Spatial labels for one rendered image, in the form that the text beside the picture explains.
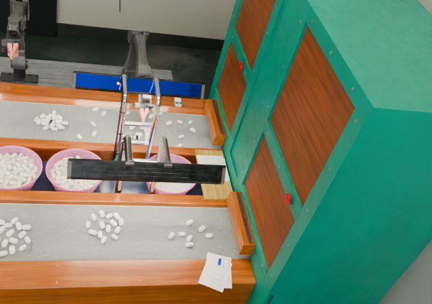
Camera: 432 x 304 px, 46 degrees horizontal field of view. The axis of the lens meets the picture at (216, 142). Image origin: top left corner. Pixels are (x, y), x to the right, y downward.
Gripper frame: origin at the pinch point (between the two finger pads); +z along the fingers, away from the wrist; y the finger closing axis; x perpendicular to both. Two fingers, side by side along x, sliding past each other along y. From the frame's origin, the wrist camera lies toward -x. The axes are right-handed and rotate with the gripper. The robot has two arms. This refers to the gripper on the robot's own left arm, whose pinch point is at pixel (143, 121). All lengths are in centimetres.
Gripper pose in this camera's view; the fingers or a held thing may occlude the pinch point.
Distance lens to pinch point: 262.1
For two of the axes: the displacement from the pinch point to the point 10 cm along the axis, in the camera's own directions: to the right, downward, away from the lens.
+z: -0.3, 9.9, -1.0
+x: -2.9, 0.9, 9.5
